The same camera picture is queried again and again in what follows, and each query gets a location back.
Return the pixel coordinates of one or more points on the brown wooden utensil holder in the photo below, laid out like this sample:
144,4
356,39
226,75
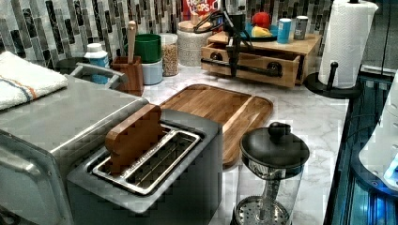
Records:
134,72

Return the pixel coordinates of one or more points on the yellow toy banana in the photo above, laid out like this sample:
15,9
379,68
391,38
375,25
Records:
262,32

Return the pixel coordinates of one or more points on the wooden serving tray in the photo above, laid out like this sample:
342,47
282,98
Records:
236,112

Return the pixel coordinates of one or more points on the red toy apple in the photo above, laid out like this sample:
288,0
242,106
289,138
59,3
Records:
261,19

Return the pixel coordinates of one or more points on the wooden toast slice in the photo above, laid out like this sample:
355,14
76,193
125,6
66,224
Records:
133,137

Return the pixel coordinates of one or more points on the wooden spoon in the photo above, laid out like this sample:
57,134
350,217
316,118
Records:
131,40

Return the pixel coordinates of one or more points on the bamboo drawer cabinet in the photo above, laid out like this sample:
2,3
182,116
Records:
307,49

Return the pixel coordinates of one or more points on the blue bottle white cap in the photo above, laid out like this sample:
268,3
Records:
97,57

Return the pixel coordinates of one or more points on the silver can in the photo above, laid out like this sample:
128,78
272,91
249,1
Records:
300,28

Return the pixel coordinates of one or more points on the clear cereal jar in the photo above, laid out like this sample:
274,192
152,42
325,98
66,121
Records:
169,54

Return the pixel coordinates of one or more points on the white striped towel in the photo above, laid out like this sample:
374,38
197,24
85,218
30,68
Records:
22,81

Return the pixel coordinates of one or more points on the glass french press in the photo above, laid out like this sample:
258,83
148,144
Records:
269,175

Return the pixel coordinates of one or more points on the green plastic cup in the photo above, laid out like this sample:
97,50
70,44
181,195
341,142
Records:
148,47

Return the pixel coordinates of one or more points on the silver toaster oven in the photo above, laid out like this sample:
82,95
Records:
42,141

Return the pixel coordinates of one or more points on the paper towel roll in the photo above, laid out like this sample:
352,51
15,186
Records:
346,37

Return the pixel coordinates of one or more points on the black paper towel stand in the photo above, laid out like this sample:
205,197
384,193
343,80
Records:
327,90

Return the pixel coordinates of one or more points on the silver toaster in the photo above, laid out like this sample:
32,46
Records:
177,182

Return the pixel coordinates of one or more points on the bamboo drawer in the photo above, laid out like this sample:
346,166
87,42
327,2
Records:
280,68

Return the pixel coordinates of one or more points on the blue paper cup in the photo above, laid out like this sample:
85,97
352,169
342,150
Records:
284,25

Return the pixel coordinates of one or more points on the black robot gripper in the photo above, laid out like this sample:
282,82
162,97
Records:
234,25

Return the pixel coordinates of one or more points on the teal plate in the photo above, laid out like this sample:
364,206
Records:
273,29

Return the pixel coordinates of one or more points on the red Froot Loops box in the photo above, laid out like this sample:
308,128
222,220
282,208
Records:
200,7

